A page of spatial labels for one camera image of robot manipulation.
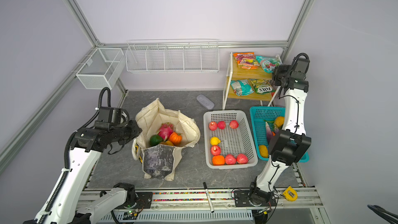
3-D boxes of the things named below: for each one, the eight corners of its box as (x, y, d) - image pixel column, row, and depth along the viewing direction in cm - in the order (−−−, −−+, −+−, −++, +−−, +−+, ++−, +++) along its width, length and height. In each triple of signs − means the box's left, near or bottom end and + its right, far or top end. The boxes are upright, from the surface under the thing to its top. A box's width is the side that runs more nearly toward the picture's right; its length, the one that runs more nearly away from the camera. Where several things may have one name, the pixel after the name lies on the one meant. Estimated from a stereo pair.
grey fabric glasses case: (210, 110, 111) (210, 108, 108) (195, 99, 118) (195, 96, 115) (215, 106, 113) (215, 103, 111) (201, 95, 120) (201, 92, 118)
